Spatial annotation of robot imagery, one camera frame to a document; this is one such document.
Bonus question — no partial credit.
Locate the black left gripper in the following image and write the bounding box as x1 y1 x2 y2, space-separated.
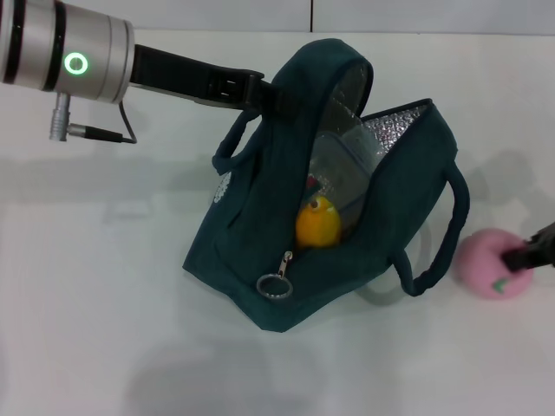
128 42 305 122

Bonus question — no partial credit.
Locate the pink toy peach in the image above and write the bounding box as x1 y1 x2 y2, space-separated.
458 228 536 302

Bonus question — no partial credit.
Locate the clear plastic food container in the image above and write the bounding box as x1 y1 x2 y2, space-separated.
308 127 394 231

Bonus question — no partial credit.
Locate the yellow toy banana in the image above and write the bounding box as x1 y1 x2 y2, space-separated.
295 195 343 250

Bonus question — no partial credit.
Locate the dark teal insulated lunch bag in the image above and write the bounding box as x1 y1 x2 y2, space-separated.
181 37 472 334

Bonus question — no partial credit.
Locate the left gripper cable with plug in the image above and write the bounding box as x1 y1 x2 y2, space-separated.
48 91 139 146

